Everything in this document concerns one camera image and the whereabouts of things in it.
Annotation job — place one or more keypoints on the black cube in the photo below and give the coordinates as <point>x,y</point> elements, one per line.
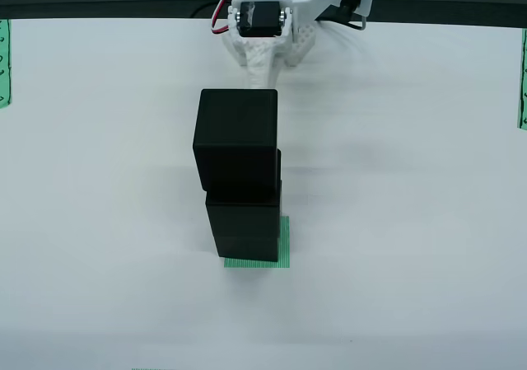
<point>247,250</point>
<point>234,127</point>
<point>243,219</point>

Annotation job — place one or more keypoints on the green striped square marker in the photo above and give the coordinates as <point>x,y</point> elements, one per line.
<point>286,246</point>

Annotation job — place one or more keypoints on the green striped strip marker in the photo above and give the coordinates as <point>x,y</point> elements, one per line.
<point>523,77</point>
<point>4,57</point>

